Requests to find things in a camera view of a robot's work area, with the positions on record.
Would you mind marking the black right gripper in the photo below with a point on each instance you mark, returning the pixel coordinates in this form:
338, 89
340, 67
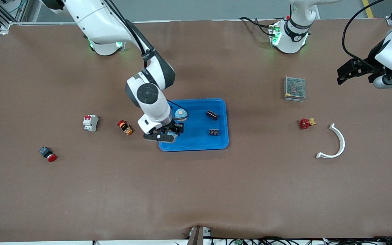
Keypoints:
173, 126

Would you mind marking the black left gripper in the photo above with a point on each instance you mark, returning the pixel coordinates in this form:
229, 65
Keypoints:
367, 67

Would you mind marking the blue bell cream button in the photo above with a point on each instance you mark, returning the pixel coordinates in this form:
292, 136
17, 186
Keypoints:
173, 137
182, 114

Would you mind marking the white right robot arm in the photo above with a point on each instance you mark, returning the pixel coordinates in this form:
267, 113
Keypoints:
148, 95

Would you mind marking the blue plastic tray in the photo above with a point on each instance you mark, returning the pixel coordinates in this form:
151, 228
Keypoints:
199, 141

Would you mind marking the metal mesh power supply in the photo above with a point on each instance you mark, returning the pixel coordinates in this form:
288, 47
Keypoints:
294, 87

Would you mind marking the brown table mat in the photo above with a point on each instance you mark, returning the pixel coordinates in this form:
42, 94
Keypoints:
196, 190

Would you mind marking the brass valve red handwheel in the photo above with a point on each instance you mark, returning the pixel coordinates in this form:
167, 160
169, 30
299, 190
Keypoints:
304, 123

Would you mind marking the white curved pipe clamp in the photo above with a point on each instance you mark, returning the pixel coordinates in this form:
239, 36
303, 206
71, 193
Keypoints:
343, 142

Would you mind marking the red push button dark body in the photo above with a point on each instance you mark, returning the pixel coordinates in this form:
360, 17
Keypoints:
48, 153

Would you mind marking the red orange emergency stop switch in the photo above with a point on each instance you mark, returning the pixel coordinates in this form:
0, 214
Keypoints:
125, 128

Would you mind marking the white circuit breaker red switch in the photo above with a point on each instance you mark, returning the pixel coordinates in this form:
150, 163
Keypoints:
90, 123

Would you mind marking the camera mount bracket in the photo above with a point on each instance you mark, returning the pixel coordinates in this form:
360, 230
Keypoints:
197, 236

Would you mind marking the aluminium frame structure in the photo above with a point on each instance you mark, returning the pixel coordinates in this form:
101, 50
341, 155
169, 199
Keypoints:
5, 27

